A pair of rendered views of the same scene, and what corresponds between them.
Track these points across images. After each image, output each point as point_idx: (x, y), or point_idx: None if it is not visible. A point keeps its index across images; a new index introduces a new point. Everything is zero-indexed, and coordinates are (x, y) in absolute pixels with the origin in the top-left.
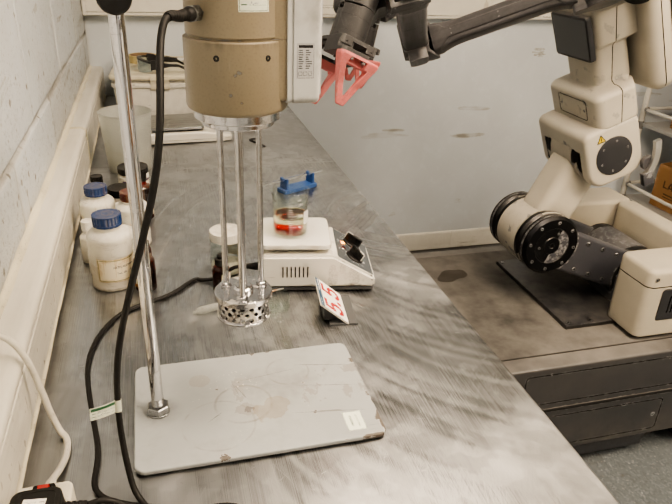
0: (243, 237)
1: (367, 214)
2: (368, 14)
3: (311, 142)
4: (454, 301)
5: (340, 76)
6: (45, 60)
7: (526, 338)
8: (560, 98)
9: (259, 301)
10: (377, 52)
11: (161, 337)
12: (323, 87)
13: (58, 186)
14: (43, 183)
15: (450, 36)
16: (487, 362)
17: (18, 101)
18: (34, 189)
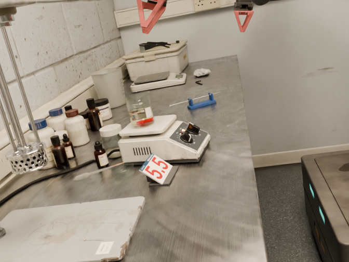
0: (2, 108)
1: (237, 115)
2: None
3: (235, 78)
4: (347, 185)
5: (139, 7)
6: (51, 46)
7: None
8: None
9: (24, 154)
10: (251, 4)
11: (44, 194)
12: (152, 22)
13: (40, 112)
14: (32, 111)
15: None
16: (246, 211)
17: (1, 63)
18: (17, 113)
